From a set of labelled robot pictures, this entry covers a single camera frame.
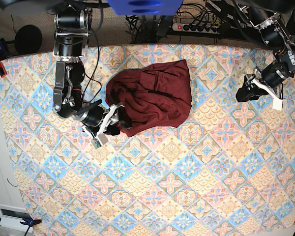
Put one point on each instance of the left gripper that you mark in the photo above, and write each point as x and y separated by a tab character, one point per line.
273	75

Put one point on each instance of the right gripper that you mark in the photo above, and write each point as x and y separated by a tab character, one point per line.
92	114

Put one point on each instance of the dark red t-shirt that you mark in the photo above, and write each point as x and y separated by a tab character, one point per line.
156	95

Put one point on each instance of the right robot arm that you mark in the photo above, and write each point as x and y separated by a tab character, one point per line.
73	30

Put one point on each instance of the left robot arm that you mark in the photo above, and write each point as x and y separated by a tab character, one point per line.
275	37

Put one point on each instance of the patterned tile tablecloth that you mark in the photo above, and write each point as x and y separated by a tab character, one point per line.
228	170

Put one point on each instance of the white power strip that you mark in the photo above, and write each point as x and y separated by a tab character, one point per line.
183	27

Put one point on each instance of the black round stool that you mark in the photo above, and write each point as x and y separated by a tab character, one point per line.
28	40

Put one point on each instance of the blue orange clamp lower left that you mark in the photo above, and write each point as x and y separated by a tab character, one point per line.
29	222

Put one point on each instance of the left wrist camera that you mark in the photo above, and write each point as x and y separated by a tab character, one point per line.
278	104

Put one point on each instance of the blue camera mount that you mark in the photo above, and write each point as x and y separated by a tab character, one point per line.
145	7

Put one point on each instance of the white wall socket box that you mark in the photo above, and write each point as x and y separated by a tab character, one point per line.
13	212

